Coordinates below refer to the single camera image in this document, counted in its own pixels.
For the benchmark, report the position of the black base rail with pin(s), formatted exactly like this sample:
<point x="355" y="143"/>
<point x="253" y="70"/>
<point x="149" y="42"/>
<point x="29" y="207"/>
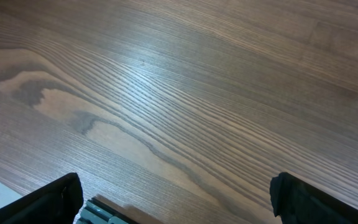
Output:
<point x="96" y="212"/>

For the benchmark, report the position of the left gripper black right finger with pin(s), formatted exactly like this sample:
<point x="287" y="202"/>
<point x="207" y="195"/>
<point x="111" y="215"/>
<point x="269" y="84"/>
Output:
<point x="296" y="201"/>

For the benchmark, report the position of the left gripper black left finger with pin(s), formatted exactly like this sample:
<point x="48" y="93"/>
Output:
<point x="56" y="202"/>

